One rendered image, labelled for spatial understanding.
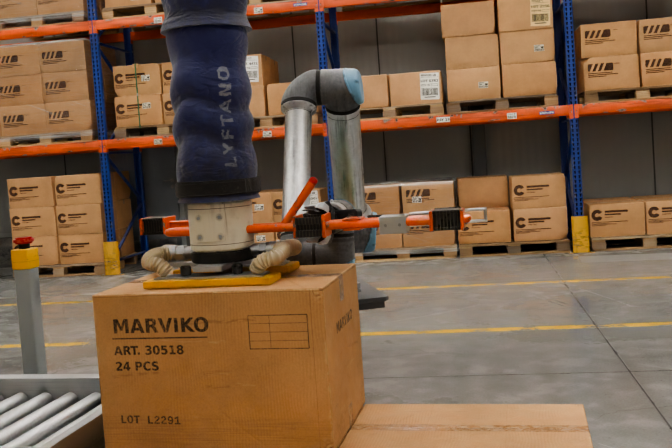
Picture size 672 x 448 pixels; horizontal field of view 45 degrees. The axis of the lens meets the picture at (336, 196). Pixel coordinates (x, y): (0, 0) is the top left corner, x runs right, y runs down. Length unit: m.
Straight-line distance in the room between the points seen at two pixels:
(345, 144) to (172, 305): 0.94
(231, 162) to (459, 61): 7.33
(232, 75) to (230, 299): 0.57
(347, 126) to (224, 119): 0.69
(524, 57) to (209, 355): 7.61
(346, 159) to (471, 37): 6.66
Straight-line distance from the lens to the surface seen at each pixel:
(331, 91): 2.63
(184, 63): 2.14
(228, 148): 2.11
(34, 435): 2.49
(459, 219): 2.05
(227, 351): 2.05
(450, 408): 2.33
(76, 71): 10.30
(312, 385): 2.01
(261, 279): 2.04
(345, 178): 2.81
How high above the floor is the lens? 1.26
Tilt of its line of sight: 3 degrees down
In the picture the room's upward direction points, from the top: 4 degrees counter-clockwise
